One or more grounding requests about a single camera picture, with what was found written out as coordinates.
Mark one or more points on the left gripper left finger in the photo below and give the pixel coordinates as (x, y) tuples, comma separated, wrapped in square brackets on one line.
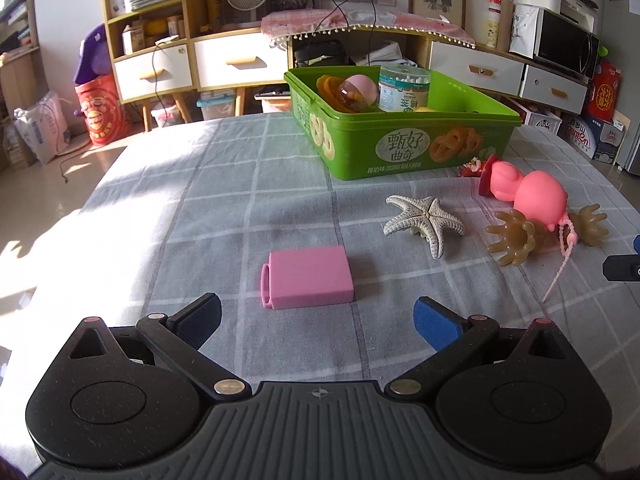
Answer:
[(176, 341)]

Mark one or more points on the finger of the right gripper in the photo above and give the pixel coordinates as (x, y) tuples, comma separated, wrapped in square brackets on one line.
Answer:
[(623, 268)]

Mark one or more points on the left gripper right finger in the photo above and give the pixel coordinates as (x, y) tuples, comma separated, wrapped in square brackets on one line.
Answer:
[(457, 342)]

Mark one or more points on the white starfish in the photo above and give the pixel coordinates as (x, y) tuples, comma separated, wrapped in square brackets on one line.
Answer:
[(424, 217)]

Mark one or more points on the pink rectangular box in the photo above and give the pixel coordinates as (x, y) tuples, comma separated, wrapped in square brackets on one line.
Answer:
[(308, 277)]

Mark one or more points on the clear cotton swab jar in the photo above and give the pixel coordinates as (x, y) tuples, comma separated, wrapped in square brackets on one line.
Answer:
[(403, 88)]

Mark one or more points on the pink capsule ball toy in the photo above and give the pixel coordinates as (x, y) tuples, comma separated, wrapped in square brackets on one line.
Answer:
[(357, 93)]

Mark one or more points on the pink pig toy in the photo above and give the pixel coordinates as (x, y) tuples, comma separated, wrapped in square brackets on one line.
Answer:
[(538, 196)]

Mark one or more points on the grey checked table cloth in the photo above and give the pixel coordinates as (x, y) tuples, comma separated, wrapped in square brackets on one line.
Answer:
[(198, 208)]

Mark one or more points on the white patterned storage box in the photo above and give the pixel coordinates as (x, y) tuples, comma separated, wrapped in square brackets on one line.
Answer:
[(534, 115)]

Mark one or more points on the green plastic cookie box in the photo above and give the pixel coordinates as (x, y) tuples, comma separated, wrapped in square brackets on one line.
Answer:
[(460, 123)]

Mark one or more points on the red paper bag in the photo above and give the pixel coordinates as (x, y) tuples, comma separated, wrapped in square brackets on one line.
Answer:
[(106, 119)]

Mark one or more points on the black microwave oven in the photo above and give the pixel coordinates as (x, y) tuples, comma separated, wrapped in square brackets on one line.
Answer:
[(550, 39)]

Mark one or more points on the white plastic shopping bag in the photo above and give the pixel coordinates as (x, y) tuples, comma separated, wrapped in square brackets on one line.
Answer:
[(43, 127)]

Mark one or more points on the wooden tv cabinet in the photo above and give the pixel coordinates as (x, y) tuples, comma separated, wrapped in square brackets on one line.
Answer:
[(242, 57)]

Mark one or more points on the black bag on shelf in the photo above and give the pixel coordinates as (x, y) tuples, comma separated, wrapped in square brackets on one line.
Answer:
[(322, 53)]

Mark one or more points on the pink lace cover cloth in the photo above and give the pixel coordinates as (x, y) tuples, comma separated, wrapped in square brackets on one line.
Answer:
[(280, 26)]

